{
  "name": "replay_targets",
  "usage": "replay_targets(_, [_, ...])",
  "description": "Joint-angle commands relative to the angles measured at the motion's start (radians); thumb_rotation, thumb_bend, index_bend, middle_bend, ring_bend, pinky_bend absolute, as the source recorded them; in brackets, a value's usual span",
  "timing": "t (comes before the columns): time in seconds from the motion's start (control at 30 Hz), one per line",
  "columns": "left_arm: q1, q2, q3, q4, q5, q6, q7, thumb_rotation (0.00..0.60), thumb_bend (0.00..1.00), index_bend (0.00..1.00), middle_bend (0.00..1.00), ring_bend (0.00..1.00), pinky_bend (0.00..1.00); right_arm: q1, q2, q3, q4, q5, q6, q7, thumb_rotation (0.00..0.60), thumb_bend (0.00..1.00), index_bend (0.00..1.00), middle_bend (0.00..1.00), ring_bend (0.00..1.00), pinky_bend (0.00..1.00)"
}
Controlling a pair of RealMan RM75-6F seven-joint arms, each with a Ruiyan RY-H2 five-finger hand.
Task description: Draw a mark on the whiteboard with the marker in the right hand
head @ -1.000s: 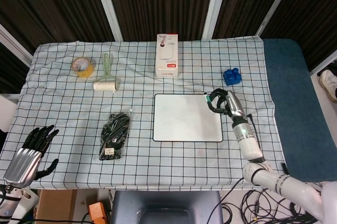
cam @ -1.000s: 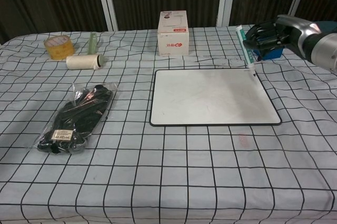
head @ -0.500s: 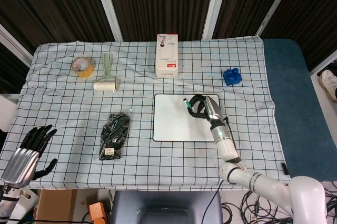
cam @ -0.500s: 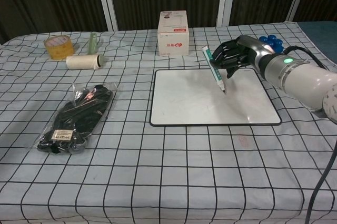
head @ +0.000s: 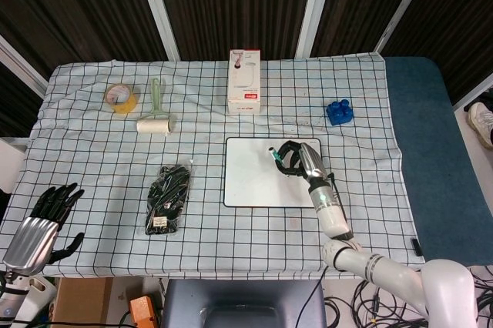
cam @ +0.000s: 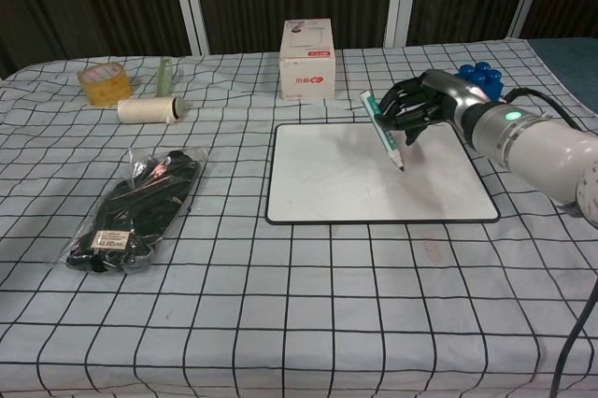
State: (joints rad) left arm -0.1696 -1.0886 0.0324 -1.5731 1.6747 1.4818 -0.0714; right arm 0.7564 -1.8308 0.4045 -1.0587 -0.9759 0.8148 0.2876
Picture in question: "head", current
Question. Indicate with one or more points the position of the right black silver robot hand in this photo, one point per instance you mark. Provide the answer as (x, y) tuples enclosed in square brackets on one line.
[(312, 160)]

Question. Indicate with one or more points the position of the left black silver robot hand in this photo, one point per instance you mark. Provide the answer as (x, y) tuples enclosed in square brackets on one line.
[(32, 239)]

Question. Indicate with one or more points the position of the teal marker pen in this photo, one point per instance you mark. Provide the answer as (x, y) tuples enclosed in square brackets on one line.
[(274, 154)]

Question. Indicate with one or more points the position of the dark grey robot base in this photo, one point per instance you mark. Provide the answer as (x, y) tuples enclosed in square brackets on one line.
[(242, 297)]

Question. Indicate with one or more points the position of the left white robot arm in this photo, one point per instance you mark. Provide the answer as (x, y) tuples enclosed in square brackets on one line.
[(9, 299)]

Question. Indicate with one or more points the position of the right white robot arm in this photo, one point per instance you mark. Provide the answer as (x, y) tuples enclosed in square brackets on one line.
[(331, 212)]

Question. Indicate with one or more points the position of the white board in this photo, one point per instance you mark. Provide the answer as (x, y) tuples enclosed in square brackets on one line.
[(250, 178)]

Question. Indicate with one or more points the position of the blue toy building block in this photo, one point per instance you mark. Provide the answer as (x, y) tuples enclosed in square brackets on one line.
[(339, 112)]

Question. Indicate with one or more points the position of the brown cardboard box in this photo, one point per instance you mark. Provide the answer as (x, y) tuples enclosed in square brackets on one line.
[(81, 301)]

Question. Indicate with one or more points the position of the white black checked tablecloth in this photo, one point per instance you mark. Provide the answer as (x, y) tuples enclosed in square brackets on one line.
[(104, 174)]

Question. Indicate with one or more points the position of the white red product box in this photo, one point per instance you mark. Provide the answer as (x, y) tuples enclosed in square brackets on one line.
[(244, 85)]

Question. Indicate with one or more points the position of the blue padded table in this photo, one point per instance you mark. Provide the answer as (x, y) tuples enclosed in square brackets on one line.
[(431, 120)]

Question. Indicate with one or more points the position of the orange box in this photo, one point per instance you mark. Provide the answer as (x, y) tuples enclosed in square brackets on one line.
[(142, 310)]

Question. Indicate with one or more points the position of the black gloves in plastic bag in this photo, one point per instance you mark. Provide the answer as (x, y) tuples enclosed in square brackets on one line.
[(167, 199)]

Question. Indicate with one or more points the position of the yellow packing tape roll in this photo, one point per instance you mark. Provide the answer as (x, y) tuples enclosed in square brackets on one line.
[(123, 102)]

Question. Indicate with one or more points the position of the white sneaker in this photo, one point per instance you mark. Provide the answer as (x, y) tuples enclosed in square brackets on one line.
[(482, 122)]

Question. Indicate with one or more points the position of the white screen frame post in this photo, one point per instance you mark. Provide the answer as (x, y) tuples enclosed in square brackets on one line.
[(473, 91), (156, 8), (404, 4), (314, 4), (19, 66)]

